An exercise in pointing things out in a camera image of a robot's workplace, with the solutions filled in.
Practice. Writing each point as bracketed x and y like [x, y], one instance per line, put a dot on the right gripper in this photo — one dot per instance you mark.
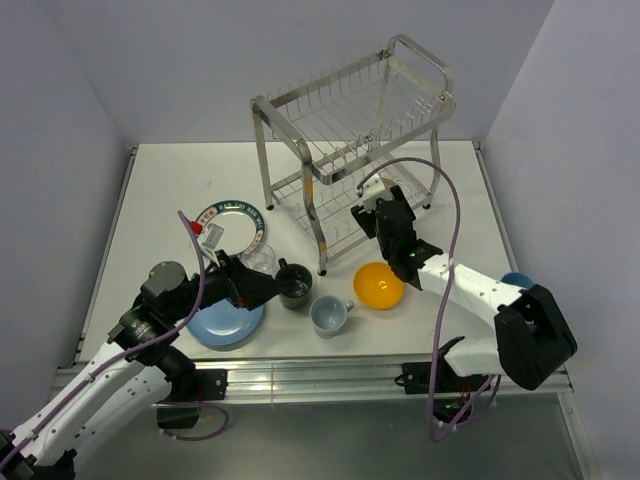
[365, 220]

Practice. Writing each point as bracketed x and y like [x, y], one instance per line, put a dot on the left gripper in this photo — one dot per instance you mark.
[244, 286]

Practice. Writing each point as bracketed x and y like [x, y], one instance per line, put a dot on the dark green mug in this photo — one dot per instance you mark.
[299, 282]

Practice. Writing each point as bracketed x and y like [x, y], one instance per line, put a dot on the orange bowl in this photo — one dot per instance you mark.
[377, 287]

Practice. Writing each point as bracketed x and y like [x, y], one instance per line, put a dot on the grey ceramic cup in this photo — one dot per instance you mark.
[329, 314]

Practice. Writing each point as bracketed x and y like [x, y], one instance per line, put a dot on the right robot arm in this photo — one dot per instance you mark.
[531, 337]

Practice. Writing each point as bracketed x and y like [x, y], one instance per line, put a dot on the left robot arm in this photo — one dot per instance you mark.
[135, 367]

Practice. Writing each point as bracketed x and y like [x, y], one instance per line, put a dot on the steel two-tier dish rack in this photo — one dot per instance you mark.
[317, 140]

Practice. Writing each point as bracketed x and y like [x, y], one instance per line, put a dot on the clear drinking glass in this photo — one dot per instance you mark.
[261, 259]

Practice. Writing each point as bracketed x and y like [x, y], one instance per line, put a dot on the blue plate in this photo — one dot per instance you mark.
[222, 325]

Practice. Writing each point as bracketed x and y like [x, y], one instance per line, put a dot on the white plate green rim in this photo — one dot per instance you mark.
[243, 224]

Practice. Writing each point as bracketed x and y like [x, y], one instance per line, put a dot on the blue plastic cup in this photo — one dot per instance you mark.
[517, 279]

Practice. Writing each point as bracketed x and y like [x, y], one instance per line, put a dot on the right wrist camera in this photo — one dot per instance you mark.
[374, 189]

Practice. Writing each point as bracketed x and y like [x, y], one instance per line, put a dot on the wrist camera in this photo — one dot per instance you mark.
[374, 189]
[208, 237]

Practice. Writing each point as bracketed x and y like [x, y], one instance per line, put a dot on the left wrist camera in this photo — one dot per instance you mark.
[208, 237]

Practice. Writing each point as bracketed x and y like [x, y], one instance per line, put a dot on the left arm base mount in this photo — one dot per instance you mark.
[195, 395]

